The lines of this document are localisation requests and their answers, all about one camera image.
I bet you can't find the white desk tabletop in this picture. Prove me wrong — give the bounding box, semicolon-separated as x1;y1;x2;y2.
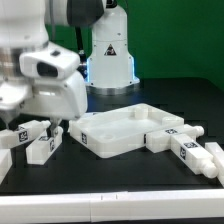
69;103;184;158

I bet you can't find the white block left edge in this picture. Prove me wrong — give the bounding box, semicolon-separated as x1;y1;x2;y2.
0;149;12;184

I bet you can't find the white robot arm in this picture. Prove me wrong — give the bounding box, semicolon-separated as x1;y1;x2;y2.
0;0;107;137

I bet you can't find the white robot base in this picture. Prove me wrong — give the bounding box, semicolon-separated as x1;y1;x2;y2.
86;5;140;95

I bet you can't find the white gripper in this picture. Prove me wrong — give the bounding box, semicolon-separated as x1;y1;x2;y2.
0;71;87;137

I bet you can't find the white front rail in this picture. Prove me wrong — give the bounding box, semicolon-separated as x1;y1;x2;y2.
0;189;224;224

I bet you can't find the black camera stand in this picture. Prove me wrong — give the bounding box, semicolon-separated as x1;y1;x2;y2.
75;27;87;76

